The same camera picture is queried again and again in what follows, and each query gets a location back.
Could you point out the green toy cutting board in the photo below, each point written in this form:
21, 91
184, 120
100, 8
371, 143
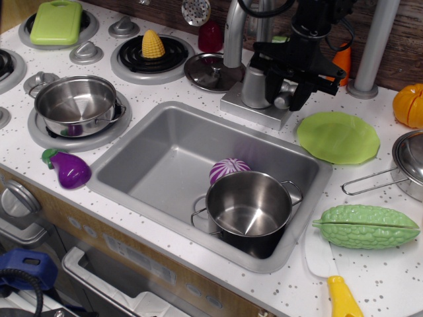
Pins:
57, 23

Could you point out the orange toy pumpkin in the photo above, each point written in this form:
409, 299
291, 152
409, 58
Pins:
407, 106

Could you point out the blue clamp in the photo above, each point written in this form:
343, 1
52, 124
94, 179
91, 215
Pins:
37, 264

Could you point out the steel saucepan with handle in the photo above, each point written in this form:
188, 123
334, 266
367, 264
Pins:
405, 170

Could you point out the grey oven dial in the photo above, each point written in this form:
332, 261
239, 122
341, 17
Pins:
18, 206

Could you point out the yellow handled toy knife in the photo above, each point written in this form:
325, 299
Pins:
321, 263

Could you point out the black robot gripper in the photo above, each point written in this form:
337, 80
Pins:
297, 61

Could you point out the silver toy faucet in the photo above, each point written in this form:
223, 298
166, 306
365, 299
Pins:
247, 99

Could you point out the purple toy eggplant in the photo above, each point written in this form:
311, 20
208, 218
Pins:
72, 171

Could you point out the grey oven door handle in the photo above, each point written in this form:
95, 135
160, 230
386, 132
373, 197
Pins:
113, 289

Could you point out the black coil burner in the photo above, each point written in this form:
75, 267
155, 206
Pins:
128, 63

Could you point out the green plastic plate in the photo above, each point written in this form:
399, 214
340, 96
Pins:
338, 138

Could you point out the grey vertical pole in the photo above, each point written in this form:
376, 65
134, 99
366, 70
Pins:
364, 86

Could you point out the orange toy carrot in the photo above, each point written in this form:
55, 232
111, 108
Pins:
342, 59

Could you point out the steel pot on burner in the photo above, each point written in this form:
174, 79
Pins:
78, 106

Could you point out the steel pot in sink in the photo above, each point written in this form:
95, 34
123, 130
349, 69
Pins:
250, 210

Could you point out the silver faucet lever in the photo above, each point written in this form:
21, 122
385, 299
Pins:
285, 95

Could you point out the purple white toy onion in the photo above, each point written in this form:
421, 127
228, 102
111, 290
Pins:
226, 166

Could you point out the yellow toy corn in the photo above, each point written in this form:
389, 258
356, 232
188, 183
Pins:
152, 46

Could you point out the silver perforated ladle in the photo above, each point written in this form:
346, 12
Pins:
196, 12

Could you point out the steel pot lid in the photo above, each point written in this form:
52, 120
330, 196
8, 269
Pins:
208, 72

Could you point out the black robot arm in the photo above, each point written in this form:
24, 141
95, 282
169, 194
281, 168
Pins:
313, 20

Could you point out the green toy bitter gourd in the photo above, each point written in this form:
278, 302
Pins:
366, 227

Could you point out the green toy cabbage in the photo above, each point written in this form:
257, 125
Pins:
280, 39

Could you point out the grey stove knob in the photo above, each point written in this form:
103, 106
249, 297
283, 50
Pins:
85, 54
124, 28
5, 117
34, 84

